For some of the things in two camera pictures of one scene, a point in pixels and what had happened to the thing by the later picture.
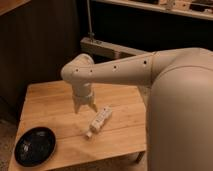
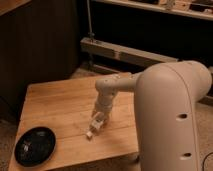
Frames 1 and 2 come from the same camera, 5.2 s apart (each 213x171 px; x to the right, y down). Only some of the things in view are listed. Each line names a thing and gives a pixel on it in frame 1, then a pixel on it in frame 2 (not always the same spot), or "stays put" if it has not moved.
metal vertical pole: x=91 y=33 stays put
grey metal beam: x=107 y=49 stays put
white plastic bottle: x=101 y=117 stays put
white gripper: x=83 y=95 -> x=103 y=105
